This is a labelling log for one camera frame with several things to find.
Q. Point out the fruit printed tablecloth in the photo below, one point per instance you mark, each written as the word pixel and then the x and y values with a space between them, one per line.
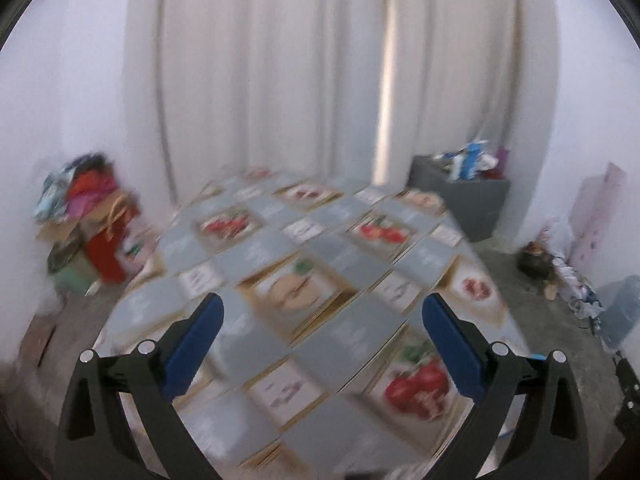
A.
pixel 330 260

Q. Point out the brick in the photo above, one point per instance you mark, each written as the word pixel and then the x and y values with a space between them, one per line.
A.
pixel 39 340

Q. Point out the small beige cup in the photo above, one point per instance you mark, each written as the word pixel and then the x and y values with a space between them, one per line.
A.
pixel 550 291

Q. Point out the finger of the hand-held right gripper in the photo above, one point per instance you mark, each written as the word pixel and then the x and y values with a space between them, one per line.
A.
pixel 629 382

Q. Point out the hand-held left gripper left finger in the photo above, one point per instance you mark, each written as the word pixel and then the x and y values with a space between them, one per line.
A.
pixel 192 347

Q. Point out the blue and white bottle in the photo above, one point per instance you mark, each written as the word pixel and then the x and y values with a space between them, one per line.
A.
pixel 469 160

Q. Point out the dark pot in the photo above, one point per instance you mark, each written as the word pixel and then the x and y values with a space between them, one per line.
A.
pixel 534 260

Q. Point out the pile of colourful clothes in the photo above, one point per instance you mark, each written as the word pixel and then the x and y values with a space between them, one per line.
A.
pixel 75 185

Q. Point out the purple box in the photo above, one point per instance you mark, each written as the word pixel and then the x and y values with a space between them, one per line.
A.
pixel 501 162

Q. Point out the white plastic bag with snacks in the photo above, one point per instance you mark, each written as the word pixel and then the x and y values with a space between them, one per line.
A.
pixel 137 250

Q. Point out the grey cabinet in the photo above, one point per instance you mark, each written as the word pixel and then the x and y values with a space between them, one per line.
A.
pixel 460 205

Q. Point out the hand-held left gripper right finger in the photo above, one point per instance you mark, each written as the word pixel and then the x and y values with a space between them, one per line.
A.
pixel 452 347

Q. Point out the green box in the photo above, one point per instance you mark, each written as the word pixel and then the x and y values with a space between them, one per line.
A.
pixel 75 270

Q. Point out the white curtain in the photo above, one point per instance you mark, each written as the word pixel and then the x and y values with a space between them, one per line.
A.
pixel 300 60

